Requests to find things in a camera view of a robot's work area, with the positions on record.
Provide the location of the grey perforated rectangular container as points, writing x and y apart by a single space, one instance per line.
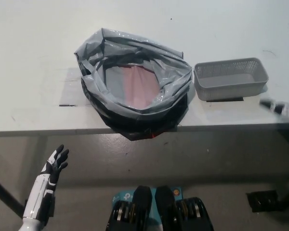
228 81

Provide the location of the black ribbed robot body block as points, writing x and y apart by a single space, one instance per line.
168 207
139 207

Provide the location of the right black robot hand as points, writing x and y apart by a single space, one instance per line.
279 108

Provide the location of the grey plastic bag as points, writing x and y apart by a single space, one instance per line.
98 60

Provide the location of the black tape strip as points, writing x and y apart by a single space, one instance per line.
67 105

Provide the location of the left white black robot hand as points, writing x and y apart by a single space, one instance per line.
42 187

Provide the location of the pink sheet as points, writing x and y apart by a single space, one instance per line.
139 86

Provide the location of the teal box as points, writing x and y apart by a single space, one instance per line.
122 195

